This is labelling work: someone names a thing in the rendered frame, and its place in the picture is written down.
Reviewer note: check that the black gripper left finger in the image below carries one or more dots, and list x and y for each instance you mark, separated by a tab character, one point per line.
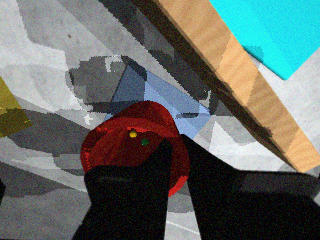
148	181

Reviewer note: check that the yellow flat block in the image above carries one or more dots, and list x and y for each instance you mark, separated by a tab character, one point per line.
12	117

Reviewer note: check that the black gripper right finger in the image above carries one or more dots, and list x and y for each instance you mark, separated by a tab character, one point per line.
215	186

